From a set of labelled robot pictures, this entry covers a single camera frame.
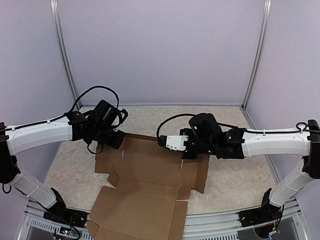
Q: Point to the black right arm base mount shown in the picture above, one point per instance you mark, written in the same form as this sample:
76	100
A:
265	213

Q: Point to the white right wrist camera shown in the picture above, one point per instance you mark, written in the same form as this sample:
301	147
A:
173	142

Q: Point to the brown cardboard box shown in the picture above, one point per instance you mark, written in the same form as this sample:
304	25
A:
147	191

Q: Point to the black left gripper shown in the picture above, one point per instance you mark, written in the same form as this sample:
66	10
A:
116	144

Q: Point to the right aluminium frame post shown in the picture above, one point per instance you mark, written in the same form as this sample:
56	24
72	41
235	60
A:
258	53

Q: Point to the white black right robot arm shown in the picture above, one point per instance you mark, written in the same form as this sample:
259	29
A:
237	143

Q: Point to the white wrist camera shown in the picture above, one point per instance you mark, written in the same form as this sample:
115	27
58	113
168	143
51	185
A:
121	117
173	142

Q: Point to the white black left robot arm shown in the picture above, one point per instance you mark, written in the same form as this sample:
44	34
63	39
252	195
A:
98	125

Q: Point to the aluminium front rail frame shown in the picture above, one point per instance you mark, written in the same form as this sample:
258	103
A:
210	226

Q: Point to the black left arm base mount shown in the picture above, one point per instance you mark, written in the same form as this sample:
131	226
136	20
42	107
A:
76	218

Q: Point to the small circuit board with LEDs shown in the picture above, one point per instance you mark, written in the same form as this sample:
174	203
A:
65	231

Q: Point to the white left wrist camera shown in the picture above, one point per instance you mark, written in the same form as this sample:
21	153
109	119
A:
121	117

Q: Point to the aluminium frame post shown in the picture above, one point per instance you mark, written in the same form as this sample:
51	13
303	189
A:
258	53
55	11

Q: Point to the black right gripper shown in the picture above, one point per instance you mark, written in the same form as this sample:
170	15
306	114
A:
188	156

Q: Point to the left aluminium frame post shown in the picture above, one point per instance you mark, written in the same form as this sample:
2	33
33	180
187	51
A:
55	11

